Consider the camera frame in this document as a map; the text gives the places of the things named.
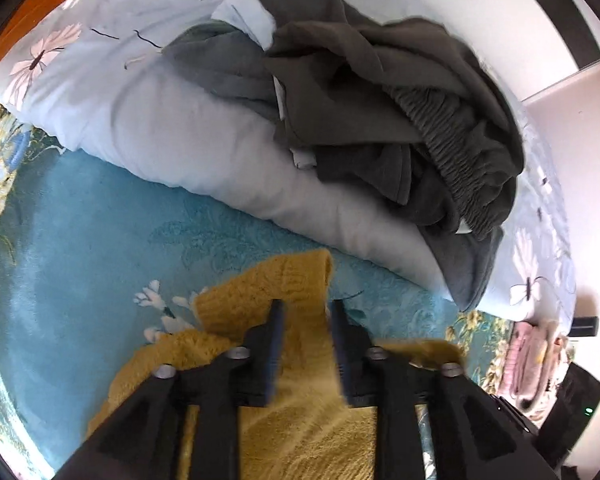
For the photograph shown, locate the small black box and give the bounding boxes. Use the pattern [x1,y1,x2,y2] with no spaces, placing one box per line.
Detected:
[570,316,600,338]

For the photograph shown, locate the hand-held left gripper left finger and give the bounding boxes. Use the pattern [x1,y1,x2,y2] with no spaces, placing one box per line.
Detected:
[55,299,287,480]

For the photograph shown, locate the yellow knit sweater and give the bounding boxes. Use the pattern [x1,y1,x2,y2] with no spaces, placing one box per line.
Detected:
[86,249,467,480]

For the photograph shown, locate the teal floral bed sheet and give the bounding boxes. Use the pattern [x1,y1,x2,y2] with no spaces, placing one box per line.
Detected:
[0,96,521,480]

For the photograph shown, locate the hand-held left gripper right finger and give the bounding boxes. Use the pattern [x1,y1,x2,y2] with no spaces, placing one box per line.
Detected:
[329,299,561,480]

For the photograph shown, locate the dark grey pants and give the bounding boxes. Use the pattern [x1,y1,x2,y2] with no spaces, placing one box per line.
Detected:
[164,0,526,313]

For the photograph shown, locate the light blue floral quilt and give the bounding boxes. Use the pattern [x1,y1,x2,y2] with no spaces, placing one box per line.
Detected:
[0,0,578,322]

